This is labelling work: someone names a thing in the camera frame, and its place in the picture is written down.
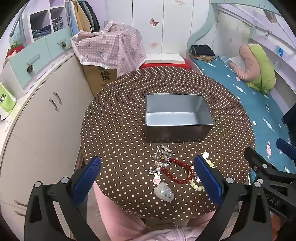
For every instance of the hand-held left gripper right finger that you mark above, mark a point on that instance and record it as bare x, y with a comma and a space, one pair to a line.
209, 183

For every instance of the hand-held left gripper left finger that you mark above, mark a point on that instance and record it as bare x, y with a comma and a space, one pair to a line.
87, 179

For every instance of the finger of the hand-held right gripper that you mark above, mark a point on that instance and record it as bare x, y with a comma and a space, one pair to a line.
256, 157
285, 146

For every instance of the pale jade pendant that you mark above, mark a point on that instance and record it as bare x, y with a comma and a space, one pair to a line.
164, 192

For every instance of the silver metal tin box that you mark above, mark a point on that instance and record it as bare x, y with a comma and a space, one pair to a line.
175, 120

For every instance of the person's right hand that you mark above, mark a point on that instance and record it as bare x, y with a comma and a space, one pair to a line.
278, 223

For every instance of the blue bed sheet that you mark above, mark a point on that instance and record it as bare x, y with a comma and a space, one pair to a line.
254, 104

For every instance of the person's pink clothing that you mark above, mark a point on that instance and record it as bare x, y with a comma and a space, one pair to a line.
120, 222

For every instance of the white cabinet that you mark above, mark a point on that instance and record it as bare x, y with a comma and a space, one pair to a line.
46, 129

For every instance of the brown polka-dot tablecloth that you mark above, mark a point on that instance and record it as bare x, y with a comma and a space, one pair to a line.
115, 115

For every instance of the green pillow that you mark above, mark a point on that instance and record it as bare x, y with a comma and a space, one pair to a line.
263, 67

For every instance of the pink pillow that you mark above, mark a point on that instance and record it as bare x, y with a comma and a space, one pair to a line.
245, 64

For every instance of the cardboard box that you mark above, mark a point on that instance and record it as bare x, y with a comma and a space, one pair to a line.
99, 78

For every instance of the folded tan cloth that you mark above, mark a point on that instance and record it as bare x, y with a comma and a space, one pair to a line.
203, 58

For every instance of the green packet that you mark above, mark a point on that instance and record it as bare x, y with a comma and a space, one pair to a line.
7, 99

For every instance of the folded dark clothes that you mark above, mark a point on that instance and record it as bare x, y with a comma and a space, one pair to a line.
202, 49

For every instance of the red stool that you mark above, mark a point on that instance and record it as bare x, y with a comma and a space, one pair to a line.
165, 66

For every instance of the white board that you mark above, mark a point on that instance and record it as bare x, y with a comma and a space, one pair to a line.
164, 58

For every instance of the teal drawer unit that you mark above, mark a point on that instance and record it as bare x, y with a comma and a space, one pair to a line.
27, 60

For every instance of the pink checked cloth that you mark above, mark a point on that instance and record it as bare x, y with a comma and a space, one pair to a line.
111, 46

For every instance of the red cloth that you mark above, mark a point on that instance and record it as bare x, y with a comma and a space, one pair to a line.
15, 49

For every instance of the white wardrobe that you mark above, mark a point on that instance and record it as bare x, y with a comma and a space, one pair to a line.
175, 30

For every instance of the folded blue jeans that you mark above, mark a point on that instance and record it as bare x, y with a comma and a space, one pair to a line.
42, 31
57, 23

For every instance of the hanging clothes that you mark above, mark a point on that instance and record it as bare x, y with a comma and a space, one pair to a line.
83, 16

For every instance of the white cubby shelf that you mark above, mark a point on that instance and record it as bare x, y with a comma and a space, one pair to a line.
39, 18

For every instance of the butterfly sticker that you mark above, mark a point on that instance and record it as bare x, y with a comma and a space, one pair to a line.
154, 21

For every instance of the teal bed frame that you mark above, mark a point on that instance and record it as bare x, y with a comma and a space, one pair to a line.
198, 30

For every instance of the grey curved metal rail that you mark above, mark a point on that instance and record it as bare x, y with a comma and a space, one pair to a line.
17, 23

